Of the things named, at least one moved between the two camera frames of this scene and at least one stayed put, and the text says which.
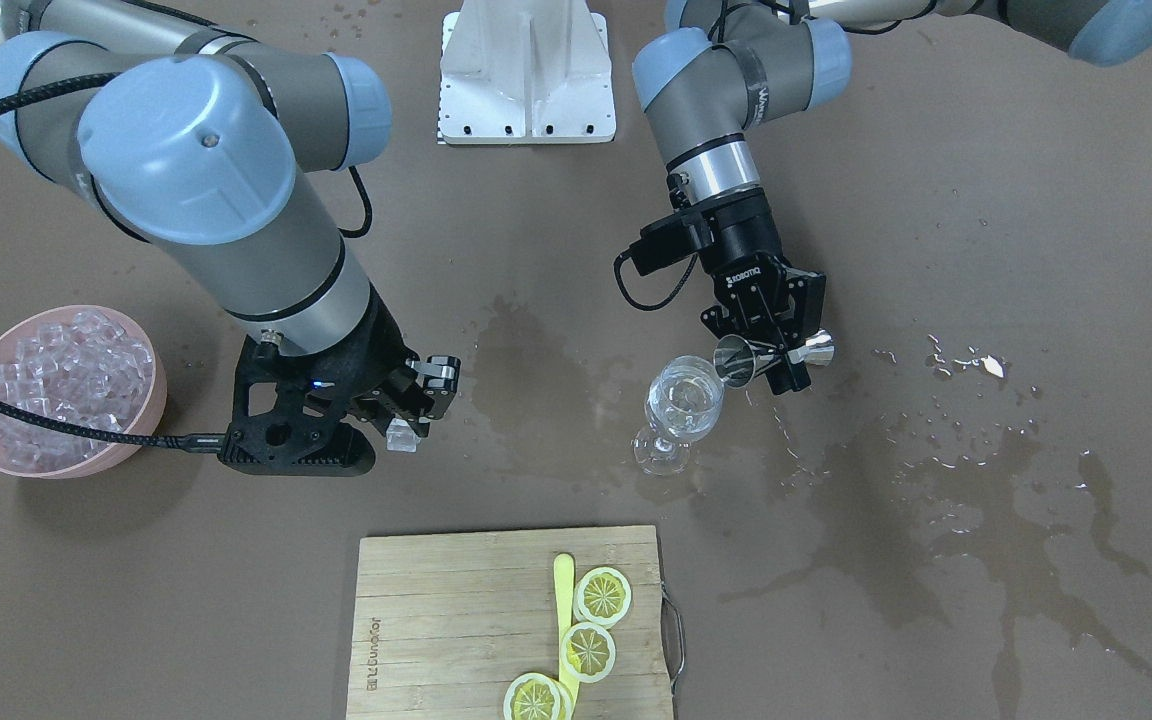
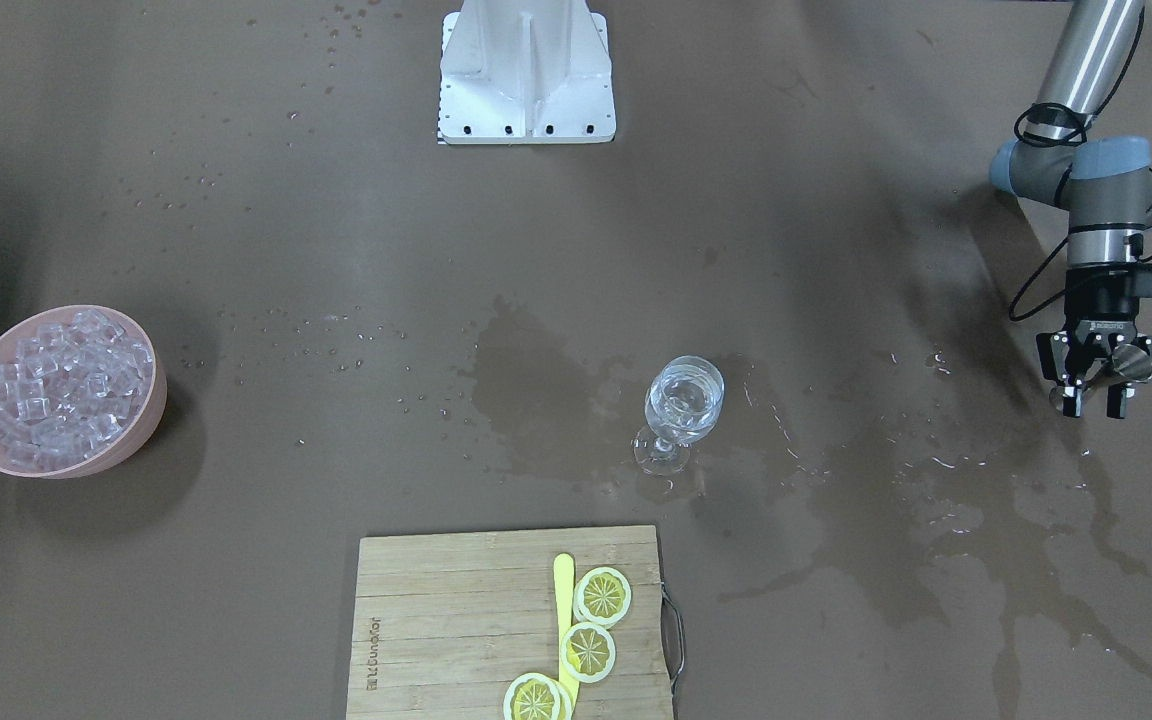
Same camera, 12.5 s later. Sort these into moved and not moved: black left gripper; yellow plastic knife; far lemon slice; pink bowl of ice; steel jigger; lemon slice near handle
Moved: steel jigger; black left gripper
Not moved: pink bowl of ice; lemon slice near handle; far lemon slice; yellow plastic knife
